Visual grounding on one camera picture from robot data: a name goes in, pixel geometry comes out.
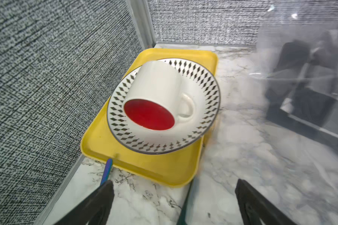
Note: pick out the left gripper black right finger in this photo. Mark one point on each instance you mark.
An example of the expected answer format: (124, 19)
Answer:
(255, 209)

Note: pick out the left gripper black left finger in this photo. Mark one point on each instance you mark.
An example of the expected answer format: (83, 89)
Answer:
(94, 210)

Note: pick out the black white checkered shirt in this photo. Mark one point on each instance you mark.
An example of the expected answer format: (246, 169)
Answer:
(301, 65)

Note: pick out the clear plastic vacuum bag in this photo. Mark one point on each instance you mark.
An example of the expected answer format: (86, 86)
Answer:
(274, 157)

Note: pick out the yellow plastic tray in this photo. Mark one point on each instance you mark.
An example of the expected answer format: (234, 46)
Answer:
(173, 169)

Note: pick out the white mug red inside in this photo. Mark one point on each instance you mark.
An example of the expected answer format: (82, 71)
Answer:
(156, 99)

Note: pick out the white patterned bowl red inside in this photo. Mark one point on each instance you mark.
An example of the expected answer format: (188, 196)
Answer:
(195, 119)

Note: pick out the dark green handle utensil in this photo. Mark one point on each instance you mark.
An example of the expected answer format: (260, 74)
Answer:
(182, 217)

